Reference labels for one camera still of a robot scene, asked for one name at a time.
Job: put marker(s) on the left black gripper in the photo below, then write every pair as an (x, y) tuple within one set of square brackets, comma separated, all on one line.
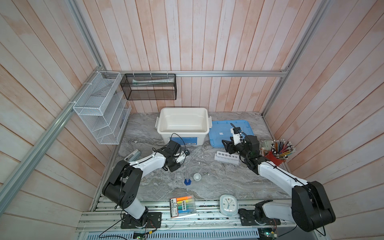
[(173, 168)]

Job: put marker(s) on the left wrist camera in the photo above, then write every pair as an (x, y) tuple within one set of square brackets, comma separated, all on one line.
[(181, 158)]

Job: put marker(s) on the white plastic storage bin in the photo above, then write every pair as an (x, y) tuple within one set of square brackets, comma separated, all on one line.
[(188, 126)]

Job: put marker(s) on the pale green small box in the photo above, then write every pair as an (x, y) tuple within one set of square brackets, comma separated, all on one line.
[(266, 147)]

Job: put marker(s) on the white wire mesh shelf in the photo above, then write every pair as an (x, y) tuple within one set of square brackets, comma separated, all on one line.
[(103, 108)]

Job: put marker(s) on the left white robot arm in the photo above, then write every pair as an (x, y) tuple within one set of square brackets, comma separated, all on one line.
[(123, 184)]

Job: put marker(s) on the colored pencils bundle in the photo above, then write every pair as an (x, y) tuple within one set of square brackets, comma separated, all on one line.
[(282, 149)]

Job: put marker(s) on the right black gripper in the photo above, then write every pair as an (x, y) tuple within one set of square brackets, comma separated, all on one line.
[(230, 145)]

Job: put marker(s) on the white round clock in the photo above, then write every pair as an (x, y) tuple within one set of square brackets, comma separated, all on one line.
[(229, 206)]

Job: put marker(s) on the highlighter marker pack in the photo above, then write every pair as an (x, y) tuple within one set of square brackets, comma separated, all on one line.
[(182, 207)]

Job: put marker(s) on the blue plastic bin lid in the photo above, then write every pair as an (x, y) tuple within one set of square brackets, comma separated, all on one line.
[(221, 130)]

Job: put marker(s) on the blue hexagonal bottle cap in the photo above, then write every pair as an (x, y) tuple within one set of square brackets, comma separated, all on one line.
[(187, 182)]

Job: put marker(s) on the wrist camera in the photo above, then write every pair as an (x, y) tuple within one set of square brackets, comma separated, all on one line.
[(181, 158), (237, 135)]

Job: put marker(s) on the white test tube rack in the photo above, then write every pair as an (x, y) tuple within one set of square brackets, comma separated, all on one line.
[(227, 158)]

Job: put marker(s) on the black wire mesh basket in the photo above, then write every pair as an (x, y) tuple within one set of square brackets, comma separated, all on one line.
[(139, 87)]

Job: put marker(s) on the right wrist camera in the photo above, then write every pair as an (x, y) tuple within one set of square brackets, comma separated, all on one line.
[(237, 135)]

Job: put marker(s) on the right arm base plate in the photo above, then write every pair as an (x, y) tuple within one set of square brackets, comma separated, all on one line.
[(256, 218)]

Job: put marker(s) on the red pencil cup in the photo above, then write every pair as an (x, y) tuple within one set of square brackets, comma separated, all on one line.
[(273, 159)]

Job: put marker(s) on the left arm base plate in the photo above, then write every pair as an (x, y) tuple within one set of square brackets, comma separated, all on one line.
[(149, 220)]

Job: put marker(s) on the small white round dish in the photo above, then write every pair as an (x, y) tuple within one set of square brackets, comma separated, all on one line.
[(197, 177)]

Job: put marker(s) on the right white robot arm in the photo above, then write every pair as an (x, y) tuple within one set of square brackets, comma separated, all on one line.
[(310, 208)]

